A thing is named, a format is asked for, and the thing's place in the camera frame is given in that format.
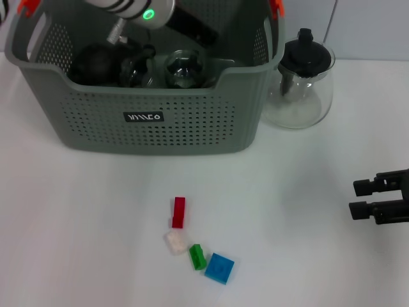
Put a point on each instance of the dark clay teapot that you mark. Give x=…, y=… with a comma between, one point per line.
x=92, y=65

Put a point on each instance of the glass teacup black sleeve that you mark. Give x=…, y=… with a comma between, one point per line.
x=185, y=68
x=137, y=72

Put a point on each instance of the glass teapot black lid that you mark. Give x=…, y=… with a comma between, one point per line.
x=306, y=54

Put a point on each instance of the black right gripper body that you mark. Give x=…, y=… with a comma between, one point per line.
x=406, y=195

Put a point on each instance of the dark red long brick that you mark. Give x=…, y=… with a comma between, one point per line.
x=178, y=212

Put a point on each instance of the blue square toy brick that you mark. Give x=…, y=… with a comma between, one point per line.
x=220, y=268

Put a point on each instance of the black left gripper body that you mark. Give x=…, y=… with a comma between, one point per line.
x=191, y=25

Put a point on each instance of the white toy brick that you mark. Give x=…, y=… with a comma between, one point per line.
x=175, y=243

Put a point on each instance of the green toy brick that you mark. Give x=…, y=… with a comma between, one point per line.
x=197, y=257

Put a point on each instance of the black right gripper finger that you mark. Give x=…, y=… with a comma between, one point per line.
x=359, y=211
x=362, y=187

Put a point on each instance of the grey-green perforated storage bin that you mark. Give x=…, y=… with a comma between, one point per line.
x=191, y=128

